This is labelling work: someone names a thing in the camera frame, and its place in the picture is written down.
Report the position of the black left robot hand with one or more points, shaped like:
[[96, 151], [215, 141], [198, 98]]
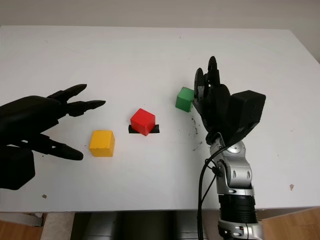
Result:
[[25, 117]]

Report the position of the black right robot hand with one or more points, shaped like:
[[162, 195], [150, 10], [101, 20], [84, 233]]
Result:
[[217, 107]]

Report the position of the green wooden block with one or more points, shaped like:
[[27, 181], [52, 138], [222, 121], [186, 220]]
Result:
[[183, 100]]

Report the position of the red wooden block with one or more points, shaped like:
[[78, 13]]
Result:
[[142, 121]]

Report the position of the yellow wooden block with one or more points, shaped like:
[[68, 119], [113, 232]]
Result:
[[101, 142]]

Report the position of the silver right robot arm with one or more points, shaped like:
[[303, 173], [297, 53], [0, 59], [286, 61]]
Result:
[[237, 180]]

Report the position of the black tape strip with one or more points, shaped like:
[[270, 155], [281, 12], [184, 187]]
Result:
[[155, 130]]

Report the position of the pale table leg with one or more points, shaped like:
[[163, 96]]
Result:
[[58, 226]]

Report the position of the dark grey robot torso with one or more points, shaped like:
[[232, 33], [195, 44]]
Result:
[[150, 225]]

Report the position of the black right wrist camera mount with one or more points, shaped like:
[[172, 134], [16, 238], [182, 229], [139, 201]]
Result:
[[247, 110]]

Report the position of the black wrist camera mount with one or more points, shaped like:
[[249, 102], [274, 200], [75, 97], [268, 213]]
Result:
[[15, 167], [247, 110]]

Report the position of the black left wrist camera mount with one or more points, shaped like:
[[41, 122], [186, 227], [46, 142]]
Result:
[[15, 167]]

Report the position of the grey metal table bracket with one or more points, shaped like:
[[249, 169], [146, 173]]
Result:
[[32, 219]]

